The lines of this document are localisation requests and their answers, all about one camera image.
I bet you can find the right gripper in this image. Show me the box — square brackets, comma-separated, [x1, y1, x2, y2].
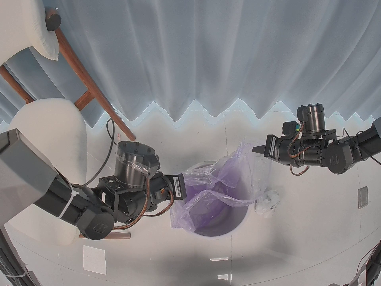
[252, 134, 302, 164]

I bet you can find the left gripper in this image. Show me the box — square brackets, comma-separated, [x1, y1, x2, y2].
[147, 174, 187, 211]

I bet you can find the purple plastic bag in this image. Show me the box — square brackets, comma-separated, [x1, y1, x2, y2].
[170, 142, 270, 233]

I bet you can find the white trash bin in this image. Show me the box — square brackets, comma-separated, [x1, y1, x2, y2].
[183, 160, 250, 238]

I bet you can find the pale blue curtain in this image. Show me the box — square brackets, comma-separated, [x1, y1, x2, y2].
[0, 0, 381, 129]

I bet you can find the white cushioned wooden chair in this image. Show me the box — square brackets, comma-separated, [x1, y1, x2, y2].
[0, 0, 136, 246]

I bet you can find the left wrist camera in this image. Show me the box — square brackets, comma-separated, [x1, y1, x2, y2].
[142, 153, 161, 179]

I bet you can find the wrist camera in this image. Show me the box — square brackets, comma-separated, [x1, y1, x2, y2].
[142, 153, 161, 179]
[282, 121, 299, 138]

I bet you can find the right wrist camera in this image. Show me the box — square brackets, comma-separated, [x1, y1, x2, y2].
[282, 121, 299, 138]

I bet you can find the black cable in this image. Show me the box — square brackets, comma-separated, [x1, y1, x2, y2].
[76, 119, 115, 188]

